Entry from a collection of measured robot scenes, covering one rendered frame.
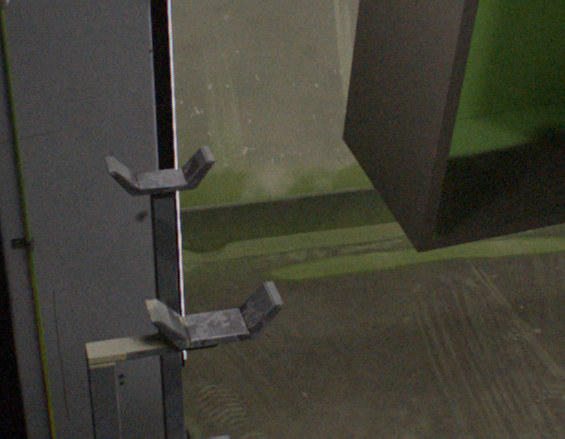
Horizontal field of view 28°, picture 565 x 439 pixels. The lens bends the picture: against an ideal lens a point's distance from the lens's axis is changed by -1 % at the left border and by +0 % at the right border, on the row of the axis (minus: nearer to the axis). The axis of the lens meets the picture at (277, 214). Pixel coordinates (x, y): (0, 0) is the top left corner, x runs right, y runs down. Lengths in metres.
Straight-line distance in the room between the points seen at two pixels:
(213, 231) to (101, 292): 1.50
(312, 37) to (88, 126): 1.72
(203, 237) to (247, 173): 0.19
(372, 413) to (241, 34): 1.05
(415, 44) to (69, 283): 0.83
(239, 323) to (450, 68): 1.17
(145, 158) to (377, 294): 1.49
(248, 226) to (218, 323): 2.14
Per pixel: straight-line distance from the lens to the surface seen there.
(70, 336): 1.37
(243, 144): 2.83
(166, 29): 1.23
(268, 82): 2.87
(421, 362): 2.48
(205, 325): 0.70
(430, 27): 1.87
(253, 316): 0.69
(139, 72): 1.23
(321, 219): 2.89
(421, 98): 1.93
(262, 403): 2.35
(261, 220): 2.84
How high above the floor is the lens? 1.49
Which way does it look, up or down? 29 degrees down
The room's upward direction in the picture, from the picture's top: straight up
